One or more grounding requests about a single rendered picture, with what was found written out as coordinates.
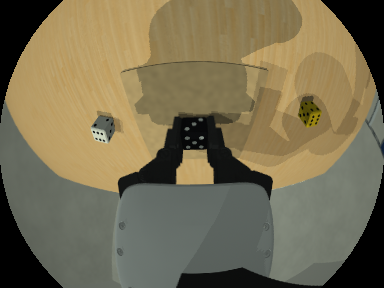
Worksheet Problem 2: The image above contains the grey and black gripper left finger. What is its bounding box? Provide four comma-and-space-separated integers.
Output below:
118, 116, 183, 200

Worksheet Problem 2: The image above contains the tan fabric mat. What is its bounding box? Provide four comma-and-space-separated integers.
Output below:
120, 61, 269, 159

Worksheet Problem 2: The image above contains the yellow die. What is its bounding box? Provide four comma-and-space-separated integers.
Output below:
298, 101, 322, 128

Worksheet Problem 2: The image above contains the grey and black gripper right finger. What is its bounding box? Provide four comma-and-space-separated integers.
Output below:
206, 116, 273, 200

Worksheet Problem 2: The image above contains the white die with black pips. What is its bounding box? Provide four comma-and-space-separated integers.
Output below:
91, 116, 115, 144

